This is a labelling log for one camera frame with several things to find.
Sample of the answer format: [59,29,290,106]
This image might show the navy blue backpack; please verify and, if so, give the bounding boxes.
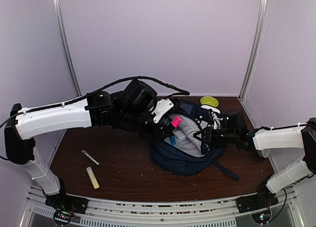
[150,100,240,181]

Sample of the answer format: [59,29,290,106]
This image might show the aluminium front rail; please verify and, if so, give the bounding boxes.
[21,185,303,227]

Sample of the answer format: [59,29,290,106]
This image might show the yellow highlighter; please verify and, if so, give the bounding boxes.
[86,167,100,189]

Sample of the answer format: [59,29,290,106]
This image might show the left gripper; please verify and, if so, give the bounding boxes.
[119,108,172,145]

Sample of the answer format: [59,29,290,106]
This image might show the left black cable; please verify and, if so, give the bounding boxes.
[0,74,190,129]

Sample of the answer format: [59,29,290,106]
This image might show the left aluminium post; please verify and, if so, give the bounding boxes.
[53,0,81,96]

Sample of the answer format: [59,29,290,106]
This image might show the aluminium post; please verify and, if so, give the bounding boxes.
[239,0,269,101]
[53,0,81,96]

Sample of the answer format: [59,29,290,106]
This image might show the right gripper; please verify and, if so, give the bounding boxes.
[194,126,238,145]

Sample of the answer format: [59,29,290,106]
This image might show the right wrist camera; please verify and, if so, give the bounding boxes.
[208,108,225,130]

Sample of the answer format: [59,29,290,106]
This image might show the blue highlighter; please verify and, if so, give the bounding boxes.
[170,136,176,146]

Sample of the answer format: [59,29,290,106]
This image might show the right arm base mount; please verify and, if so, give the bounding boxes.
[236,193,278,213]

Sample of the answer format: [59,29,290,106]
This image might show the white charger cube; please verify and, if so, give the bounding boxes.
[173,129,187,143]

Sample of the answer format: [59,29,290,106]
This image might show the right aluminium post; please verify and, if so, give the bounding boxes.
[239,0,269,101]

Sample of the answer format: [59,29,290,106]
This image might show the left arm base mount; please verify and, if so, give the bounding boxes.
[45,195,88,214]

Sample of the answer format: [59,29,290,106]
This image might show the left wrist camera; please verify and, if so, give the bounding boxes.
[151,98,180,124]

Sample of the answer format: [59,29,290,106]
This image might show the pink highlighter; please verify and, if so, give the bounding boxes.
[171,115,182,128]

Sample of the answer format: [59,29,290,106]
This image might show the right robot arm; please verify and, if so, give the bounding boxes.
[193,110,316,208]

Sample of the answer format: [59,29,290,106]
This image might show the green bowl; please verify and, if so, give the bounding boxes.
[200,96,219,107]

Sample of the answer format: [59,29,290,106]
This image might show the silver grey marker pen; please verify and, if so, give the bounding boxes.
[81,150,101,167]

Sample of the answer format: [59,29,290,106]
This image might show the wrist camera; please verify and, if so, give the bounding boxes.
[208,108,225,130]
[151,98,180,124]

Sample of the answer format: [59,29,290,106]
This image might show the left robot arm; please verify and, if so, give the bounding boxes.
[3,79,177,209]

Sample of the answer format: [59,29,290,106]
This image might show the grey white bowl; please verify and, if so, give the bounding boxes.
[257,149,271,158]

